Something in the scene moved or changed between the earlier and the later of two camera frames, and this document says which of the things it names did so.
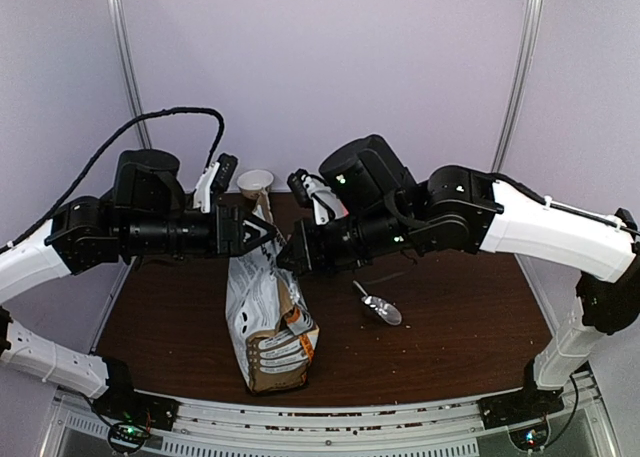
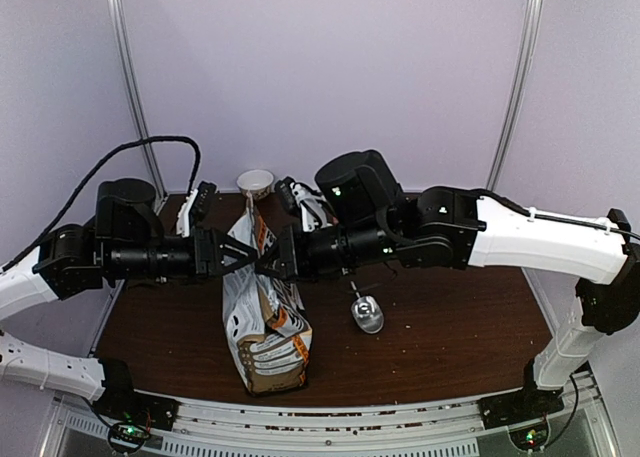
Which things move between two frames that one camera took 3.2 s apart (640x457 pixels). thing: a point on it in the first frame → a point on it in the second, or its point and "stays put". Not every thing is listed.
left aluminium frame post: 130,53 stays put
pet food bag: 270,327 stays put
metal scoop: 384,310 → 367,313
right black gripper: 310,259 → 284,246
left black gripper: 233,232 → 207,256
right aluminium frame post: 524,71 stays put
